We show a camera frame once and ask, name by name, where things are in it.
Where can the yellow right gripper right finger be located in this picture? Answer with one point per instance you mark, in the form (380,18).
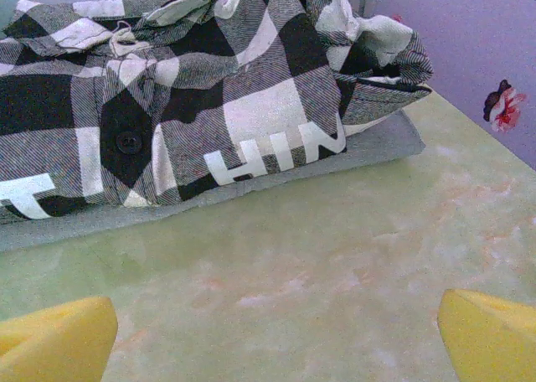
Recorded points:
(494,340)

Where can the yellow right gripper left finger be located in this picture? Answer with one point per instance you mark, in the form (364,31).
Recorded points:
(54,344)

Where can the grey folded shirt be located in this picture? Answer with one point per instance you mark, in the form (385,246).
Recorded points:
(377,143)

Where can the black white plaid shirt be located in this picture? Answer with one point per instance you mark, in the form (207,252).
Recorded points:
(188,105)

